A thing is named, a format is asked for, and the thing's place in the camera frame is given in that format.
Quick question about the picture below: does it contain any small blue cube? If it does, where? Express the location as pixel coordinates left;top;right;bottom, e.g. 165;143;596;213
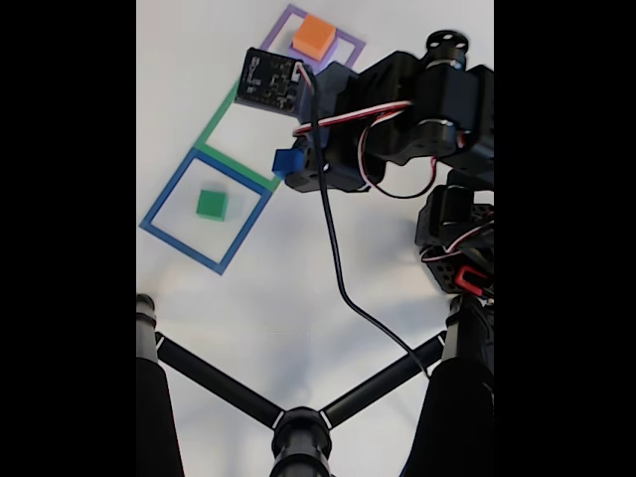
272;147;303;180

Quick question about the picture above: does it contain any green cube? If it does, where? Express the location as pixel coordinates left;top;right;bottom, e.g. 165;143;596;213
195;189;229;220

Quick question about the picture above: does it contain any orange square block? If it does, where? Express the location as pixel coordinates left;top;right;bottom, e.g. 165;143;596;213
292;13;338;60

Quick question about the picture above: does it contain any red clamp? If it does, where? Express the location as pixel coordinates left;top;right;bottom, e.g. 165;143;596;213
454;265;491;294

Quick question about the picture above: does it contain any black tripod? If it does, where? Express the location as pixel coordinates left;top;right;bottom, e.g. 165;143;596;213
136;292;495;477

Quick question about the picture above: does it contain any red white gripper servo cable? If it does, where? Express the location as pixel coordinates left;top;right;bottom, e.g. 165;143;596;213
292;100;471;200

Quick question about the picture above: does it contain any purple square frame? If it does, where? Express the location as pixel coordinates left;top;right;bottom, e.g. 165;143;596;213
257;3;368;71

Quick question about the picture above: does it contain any green square frame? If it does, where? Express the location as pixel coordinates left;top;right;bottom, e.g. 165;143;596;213
193;81;282;193

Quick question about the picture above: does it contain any thick black camera cable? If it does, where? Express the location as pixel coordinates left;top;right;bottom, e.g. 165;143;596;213
300;62;432;382

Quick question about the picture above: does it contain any circuit board camera, blue mount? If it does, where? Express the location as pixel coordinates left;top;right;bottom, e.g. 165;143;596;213
234;47;359;130

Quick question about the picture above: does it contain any red white base servo cable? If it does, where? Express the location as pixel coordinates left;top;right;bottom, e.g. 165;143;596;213
420;218;495;264

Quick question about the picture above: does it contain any blue square frame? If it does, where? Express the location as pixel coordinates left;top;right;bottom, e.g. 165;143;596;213
138;147;273;276

